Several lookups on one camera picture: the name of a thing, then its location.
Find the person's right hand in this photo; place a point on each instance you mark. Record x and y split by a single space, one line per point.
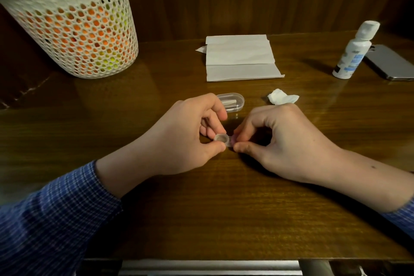
291 146

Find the person's left hand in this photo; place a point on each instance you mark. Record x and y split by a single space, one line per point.
174 143

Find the person's left thumb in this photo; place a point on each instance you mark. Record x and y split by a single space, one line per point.
210 150

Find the person's right thumb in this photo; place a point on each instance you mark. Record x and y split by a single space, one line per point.
250 150

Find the person's left middle finger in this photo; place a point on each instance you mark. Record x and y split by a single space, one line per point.
215 123

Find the clear contact lens case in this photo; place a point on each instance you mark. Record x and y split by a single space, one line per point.
226 140

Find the person's right forearm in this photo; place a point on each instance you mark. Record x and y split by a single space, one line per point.
372 178

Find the person's left forearm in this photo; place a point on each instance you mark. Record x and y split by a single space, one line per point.
74 208

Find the white lens applicator stick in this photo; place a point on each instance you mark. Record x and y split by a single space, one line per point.
230 103

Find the clear oval plastic case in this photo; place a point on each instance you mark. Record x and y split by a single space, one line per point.
234 106

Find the crumpled white tissue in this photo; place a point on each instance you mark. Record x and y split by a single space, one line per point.
281 97

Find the folded white paper towel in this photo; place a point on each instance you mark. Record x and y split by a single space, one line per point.
239 57

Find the white solution bottle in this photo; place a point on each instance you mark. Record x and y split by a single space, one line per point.
354 52

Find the white perforated plastic basket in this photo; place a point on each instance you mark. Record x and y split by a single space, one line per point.
81 33

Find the silver smartphone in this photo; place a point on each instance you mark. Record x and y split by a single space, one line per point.
391 62

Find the silver metal rail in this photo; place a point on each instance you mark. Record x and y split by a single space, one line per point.
210 267

